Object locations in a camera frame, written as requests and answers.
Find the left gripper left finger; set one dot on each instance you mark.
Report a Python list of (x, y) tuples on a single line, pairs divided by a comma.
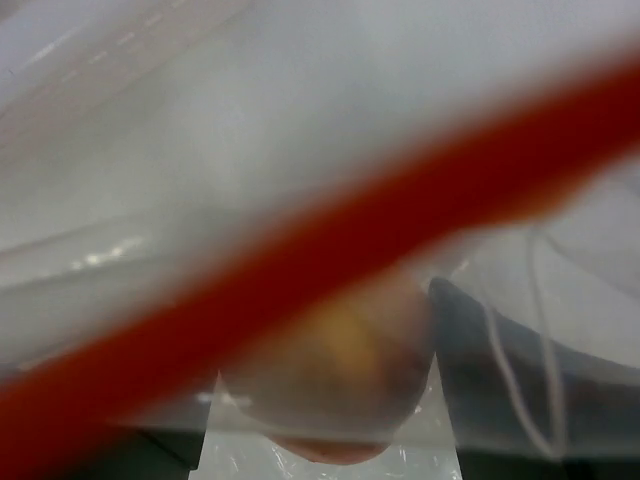
[(167, 440)]

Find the fake peach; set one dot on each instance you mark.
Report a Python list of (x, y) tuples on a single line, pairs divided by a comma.
[(336, 389)]

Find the clear zip bag orange seal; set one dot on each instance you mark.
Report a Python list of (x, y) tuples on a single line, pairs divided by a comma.
[(182, 180)]

